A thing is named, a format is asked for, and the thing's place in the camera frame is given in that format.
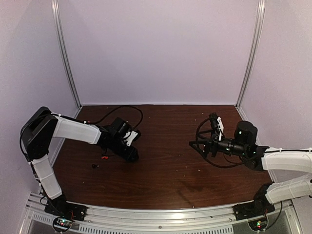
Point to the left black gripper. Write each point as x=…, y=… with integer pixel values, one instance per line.
x=129, y=155

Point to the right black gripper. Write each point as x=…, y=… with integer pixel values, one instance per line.
x=207, y=146

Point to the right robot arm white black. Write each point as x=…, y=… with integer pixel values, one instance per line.
x=263, y=158

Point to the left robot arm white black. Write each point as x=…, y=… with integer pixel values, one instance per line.
x=44, y=134

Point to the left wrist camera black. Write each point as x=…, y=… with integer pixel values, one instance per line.
x=131, y=136

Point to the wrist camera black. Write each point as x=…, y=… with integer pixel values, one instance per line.
x=131, y=136
x=217, y=127

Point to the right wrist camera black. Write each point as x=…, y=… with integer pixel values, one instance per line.
x=217, y=127

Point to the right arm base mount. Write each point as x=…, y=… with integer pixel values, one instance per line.
x=251, y=209

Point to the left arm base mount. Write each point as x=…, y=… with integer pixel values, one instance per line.
x=70, y=211

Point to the front aluminium rail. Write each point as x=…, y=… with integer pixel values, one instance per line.
x=210, y=220

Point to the left aluminium frame post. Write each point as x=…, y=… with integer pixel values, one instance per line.
x=63, y=52

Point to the aluminium frame post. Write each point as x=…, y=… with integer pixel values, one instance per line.
x=259, y=20
x=63, y=52

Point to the right aluminium frame post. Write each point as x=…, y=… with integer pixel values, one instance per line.
x=259, y=20

